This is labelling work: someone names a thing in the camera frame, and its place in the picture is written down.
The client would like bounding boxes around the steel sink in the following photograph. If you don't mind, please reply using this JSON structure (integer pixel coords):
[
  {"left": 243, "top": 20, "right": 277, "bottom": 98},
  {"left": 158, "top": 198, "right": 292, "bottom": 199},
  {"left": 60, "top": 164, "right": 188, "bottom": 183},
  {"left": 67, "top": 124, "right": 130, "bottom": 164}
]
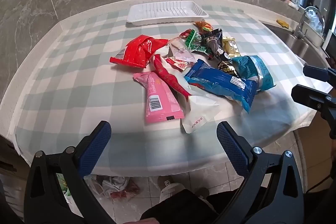
[{"left": 259, "top": 21, "right": 331, "bottom": 62}]

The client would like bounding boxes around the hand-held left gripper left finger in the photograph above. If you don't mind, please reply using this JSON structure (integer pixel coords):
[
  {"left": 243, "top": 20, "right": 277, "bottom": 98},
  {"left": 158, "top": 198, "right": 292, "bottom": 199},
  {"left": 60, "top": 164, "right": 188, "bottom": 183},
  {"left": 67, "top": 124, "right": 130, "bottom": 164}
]
[{"left": 24, "top": 120, "right": 114, "bottom": 224}]

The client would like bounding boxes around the white packet with red stripe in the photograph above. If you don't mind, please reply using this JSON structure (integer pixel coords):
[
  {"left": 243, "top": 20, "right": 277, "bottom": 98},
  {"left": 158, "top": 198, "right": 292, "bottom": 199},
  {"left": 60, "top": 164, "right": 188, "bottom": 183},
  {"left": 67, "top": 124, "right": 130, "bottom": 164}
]
[{"left": 153, "top": 38, "right": 220, "bottom": 134}]

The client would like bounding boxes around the person's leg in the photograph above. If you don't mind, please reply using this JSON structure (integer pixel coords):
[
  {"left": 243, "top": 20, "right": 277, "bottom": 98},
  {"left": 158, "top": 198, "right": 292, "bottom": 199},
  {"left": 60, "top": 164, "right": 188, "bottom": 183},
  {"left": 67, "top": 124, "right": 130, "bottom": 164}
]
[{"left": 140, "top": 175, "right": 265, "bottom": 224}]

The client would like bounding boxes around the red snack packet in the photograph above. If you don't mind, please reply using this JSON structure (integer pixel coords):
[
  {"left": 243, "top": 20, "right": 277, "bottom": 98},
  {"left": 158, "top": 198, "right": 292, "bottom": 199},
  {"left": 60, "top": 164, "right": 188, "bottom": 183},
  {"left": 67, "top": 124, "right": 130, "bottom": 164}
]
[{"left": 110, "top": 35, "right": 169, "bottom": 69}]

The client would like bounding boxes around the crumpled plastic bag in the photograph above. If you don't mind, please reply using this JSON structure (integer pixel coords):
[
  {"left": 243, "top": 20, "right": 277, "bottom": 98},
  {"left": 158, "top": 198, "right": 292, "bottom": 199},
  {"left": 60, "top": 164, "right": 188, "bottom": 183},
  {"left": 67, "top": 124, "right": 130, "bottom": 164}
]
[{"left": 87, "top": 175, "right": 140, "bottom": 200}]

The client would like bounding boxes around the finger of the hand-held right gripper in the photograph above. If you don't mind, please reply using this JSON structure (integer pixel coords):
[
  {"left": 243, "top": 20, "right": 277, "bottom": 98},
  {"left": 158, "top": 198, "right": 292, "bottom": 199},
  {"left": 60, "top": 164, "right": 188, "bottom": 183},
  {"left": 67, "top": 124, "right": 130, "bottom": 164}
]
[
  {"left": 303, "top": 65, "right": 336, "bottom": 83},
  {"left": 291, "top": 84, "right": 336, "bottom": 139}
]

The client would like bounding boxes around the blue snack packet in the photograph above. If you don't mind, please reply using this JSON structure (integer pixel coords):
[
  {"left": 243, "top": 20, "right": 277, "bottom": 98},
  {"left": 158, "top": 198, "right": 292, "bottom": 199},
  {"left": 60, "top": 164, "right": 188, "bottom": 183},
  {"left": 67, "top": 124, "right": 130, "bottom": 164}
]
[{"left": 184, "top": 59, "right": 259, "bottom": 114}]

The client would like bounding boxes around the pink snack packet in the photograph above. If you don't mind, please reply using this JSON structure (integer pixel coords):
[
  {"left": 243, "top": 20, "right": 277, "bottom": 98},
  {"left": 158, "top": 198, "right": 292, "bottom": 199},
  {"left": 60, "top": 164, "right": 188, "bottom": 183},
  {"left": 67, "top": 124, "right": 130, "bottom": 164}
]
[{"left": 133, "top": 71, "right": 186, "bottom": 124}]

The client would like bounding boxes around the orange snack packet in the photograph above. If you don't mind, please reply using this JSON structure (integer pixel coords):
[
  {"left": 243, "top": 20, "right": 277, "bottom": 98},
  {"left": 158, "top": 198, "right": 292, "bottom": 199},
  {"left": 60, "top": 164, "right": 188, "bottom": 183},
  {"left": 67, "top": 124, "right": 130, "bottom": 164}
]
[{"left": 194, "top": 20, "right": 215, "bottom": 33}]

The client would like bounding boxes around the clear packet with red label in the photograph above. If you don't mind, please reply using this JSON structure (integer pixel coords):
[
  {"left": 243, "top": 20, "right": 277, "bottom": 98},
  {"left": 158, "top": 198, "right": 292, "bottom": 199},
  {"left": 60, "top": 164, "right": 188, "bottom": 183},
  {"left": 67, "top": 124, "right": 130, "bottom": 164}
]
[{"left": 168, "top": 47, "right": 196, "bottom": 71}]

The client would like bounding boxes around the green snack packet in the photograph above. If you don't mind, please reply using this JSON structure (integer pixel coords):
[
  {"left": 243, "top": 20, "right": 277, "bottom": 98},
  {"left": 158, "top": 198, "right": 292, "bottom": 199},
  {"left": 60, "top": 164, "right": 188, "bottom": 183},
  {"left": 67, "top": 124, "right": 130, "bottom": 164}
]
[{"left": 180, "top": 29, "right": 215, "bottom": 55}]

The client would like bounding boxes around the metal faucet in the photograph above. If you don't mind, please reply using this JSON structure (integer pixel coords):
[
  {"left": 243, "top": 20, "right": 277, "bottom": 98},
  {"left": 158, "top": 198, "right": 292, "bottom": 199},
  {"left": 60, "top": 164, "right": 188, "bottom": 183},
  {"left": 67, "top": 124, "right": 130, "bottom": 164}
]
[{"left": 294, "top": 6, "right": 325, "bottom": 40}]

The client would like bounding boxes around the black snack packet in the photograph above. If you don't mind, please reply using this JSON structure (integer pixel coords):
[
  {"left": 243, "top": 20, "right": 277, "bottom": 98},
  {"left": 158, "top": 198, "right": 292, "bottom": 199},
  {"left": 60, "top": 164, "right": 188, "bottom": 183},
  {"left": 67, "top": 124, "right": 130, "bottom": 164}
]
[{"left": 201, "top": 28, "right": 241, "bottom": 78}]

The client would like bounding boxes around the teal snack packet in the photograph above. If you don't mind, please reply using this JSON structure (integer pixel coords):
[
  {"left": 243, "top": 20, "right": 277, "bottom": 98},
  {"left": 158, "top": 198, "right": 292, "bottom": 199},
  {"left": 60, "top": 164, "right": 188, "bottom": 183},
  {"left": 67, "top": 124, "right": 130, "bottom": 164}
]
[{"left": 231, "top": 55, "right": 277, "bottom": 92}]

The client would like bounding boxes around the yellow snack packet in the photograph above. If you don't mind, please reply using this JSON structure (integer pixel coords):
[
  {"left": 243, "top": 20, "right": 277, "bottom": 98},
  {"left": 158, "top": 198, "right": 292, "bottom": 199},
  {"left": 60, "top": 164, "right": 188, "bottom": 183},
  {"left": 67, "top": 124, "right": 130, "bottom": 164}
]
[{"left": 222, "top": 36, "right": 241, "bottom": 58}]

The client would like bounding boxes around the white plastic tray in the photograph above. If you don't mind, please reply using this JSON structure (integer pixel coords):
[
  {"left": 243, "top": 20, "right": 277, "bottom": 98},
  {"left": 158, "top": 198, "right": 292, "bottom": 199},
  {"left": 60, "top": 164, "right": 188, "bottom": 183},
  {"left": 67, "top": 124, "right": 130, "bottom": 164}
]
[{"left": 126, "top": 1, "right": 209, "bottom": 27}]

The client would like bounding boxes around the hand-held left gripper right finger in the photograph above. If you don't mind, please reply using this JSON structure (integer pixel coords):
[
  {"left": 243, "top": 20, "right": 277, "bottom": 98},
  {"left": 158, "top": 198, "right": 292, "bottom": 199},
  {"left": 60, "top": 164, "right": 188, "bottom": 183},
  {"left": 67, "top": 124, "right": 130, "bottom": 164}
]
[{"left": 213, "top": 121, "right": 307, "bottom": 224}]

